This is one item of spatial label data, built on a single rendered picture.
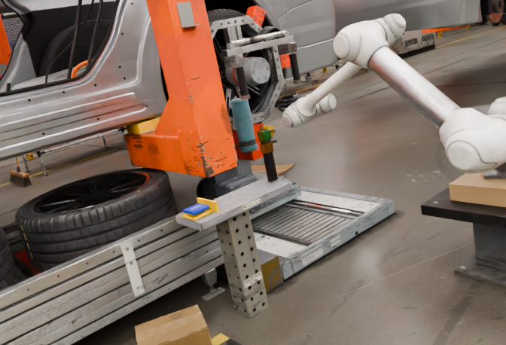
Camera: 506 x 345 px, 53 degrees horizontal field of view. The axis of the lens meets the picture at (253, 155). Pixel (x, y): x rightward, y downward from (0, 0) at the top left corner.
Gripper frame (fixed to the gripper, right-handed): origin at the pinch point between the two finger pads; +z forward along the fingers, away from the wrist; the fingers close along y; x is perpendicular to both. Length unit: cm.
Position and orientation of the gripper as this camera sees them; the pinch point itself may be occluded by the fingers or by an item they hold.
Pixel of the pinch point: (275, 103)
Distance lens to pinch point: 279.1
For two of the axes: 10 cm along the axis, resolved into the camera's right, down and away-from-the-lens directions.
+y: 3.9, -8.8, 2.6
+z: -6.3, -0.6, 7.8
